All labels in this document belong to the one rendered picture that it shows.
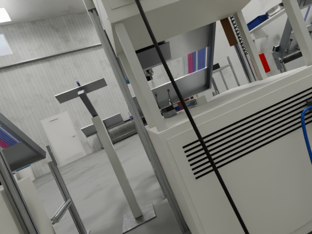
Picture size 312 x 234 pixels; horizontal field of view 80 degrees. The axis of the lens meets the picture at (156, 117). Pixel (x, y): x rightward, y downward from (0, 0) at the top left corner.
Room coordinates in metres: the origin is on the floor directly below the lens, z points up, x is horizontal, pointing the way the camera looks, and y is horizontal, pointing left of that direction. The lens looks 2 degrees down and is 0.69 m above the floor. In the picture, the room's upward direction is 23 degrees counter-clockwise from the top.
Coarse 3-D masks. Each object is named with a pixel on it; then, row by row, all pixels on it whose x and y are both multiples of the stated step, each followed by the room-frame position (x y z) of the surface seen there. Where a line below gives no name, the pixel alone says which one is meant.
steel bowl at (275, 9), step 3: (279, 3) 3.95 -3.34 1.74; (282, 3) 3.95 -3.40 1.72; (273, 6) 4.00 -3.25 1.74; (276, 6) 3.98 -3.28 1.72; (279, 6) 3.97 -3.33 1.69; (282, 6) 3.97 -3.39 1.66; (270, 9) 4.07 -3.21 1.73; (273, 9) 4.03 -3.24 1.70; (276, 9) 4.01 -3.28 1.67; (279, 9) 4.00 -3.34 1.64; (267, 12) 4.15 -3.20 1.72; (270, 12) 4.10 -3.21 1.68; (273, 12) 4.06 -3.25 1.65; (276, 12) 4.05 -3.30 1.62; (267, 15) 4.24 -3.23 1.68; (270, 15) 4.17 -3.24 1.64
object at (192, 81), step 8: (192, 72) 1.48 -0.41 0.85; (200, 72) 1.50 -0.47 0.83; (176, 80) 1.46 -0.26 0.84; (184, 80) 1.49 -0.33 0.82; (192, 80) 1.52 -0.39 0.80; (200, 80) 1.56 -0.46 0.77; (160, 88) 1.45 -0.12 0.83; (168, 88) 1.48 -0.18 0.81; (184, 88) 1.55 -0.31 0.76; (192, 88) 1.58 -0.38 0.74; (160, 96) 1.50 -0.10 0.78; (168, 96) 1.53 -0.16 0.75; (176, 96) 1.57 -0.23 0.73; (136, 104) 1.46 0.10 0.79; (160, 104) 1.56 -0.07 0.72
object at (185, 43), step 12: (180, 36) 1.23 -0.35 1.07; (192, 36) 1.26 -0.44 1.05; (204, 36) 1.30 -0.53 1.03; (144, 48) 1.19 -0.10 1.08; (168, 48) 1.21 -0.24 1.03; (180, 48) 1.29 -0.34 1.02; (192, 48) 1.32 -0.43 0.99; (120, 60) 1.18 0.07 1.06; (144, 60) 1.20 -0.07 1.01; (156, 60) 1.23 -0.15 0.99; (168, 60) 1.31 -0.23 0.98
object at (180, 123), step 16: (272, 80) 0.74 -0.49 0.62; (288, 80) 0.67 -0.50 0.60; (224, 96) 0.94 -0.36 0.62; (240, 96) 0.66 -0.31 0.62; (256, 96) 0.65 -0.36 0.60; (176, 112) 1.25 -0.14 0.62; (192, 112) 0.80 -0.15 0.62; (208, 112) 0.62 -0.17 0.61; (224, 112) 0.63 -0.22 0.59; (176, 128) 0.61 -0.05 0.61; (160, 144) 0.63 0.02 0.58; (160, 160) 0.91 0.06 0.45; (176, 176) 0.60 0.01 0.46; (176, 192) 0.77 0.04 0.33; (192, 208) 0.60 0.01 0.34; (192, 224) 0.68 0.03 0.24
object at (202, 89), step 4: (200, 88) 1.62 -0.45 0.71; (204, 88) 1.61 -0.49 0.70; (208, 88) 1.60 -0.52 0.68; (192, 92) 1.60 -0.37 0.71; (196, 92) 1.59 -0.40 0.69; (200, 92) 1.59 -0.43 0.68; (184, 96) 1.58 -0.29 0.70; (188, 96) 1.58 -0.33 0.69; (172, 100) 1.58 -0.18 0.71; (176, 100) 1.57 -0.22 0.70; (164, 104) 1.56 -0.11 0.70; (168, 104) 1.55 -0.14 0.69; (160, 108) 1.55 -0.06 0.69; (140, 116) 1.51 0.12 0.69
